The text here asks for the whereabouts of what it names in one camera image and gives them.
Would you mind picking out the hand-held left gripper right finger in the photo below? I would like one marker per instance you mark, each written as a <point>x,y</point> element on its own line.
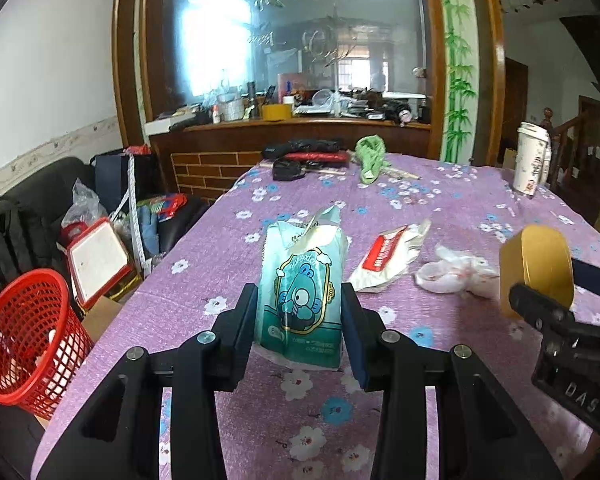
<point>357,345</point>

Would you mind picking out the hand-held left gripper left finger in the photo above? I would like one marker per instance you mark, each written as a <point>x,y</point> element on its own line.
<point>240,340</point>

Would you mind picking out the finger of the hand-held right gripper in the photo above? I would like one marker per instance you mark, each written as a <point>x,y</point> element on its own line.
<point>542,310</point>
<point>592,275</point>

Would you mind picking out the gold box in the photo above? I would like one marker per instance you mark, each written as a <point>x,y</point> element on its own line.
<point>535,270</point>

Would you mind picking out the teal tissue pack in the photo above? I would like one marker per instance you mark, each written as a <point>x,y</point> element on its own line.
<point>300,295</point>

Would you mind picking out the red plastic mesh basket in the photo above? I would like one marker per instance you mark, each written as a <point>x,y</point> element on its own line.
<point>25,340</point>

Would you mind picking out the purple floral tablecloth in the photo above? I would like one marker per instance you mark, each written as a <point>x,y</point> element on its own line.
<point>220,270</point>

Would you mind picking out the red white wrapper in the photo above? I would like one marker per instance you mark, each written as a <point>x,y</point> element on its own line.
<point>385,260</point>

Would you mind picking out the crumpled white plastic wrapper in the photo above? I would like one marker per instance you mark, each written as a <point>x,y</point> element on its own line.
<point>452,272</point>

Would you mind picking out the white printed tumbler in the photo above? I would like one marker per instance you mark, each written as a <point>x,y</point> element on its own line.
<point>530,160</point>

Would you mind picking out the wooden stair railing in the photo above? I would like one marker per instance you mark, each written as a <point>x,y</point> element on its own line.
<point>572,145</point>

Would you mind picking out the cardboard box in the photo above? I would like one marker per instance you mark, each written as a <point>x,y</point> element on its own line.
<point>102,317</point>

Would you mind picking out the red green packet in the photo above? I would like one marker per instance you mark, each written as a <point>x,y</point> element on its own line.
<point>162,206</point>

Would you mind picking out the red framed white box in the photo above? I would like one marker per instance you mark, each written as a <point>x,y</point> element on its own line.
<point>97,262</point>

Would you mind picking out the brick pattern wooden cabinet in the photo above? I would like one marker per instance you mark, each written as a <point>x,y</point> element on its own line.
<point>205,170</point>

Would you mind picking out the black pouch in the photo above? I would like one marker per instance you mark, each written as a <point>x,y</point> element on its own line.
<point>289,169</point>

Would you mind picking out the dark wooden door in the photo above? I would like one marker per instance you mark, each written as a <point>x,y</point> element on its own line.
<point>516,110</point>

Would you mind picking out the green cloth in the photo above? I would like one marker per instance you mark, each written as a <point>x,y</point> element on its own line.
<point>372,157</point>

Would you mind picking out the red folded umbrella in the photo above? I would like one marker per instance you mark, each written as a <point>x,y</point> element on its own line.
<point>320,157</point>

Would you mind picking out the clear plastic bag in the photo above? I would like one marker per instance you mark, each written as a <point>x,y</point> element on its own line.
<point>82,205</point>

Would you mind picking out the navy bag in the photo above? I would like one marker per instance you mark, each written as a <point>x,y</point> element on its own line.
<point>112,175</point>

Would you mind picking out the black backpack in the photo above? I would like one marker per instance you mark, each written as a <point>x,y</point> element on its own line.
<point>22,240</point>

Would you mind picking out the black sofa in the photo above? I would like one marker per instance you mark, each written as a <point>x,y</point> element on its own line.
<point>45,180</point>

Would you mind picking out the bamboo painted panel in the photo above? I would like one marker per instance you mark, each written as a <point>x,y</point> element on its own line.
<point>459,60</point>

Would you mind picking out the etched glass partition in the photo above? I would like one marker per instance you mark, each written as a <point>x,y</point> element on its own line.
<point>220,35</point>

